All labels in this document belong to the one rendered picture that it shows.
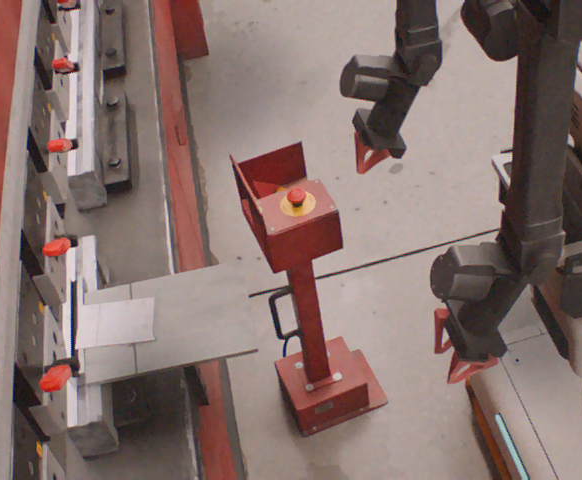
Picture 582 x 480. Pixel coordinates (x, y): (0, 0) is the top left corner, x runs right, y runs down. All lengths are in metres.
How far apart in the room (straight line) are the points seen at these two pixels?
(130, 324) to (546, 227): 0.66
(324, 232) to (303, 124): 1.43
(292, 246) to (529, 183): 0.87
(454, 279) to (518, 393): 1.04
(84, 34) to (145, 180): 0.47
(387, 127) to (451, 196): 1.45
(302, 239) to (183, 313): 0.49
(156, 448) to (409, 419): 1.11
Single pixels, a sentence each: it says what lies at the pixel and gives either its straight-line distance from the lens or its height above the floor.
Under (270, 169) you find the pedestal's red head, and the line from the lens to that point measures 1.93.
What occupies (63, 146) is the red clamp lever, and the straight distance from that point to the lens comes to 1.24.
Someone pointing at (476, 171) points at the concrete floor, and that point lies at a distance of 3.00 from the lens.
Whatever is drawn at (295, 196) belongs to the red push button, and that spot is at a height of 0.81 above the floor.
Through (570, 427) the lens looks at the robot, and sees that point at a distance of 2.08.
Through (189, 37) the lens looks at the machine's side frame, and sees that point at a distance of 3.60.
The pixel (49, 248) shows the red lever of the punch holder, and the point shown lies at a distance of 1.09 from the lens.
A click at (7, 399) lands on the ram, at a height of 1.36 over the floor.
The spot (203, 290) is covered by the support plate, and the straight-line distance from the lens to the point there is 1.40.
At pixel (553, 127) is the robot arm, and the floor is 1.42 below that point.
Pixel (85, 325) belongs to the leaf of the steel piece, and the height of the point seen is 1.00.
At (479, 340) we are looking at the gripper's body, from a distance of 1.20.
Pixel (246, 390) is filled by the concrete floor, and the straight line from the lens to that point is 2.49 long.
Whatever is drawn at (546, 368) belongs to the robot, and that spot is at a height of 0.28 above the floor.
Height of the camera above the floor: 2.05
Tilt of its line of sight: 47 degrees down
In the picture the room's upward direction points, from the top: 11 degrees counter-clockwise
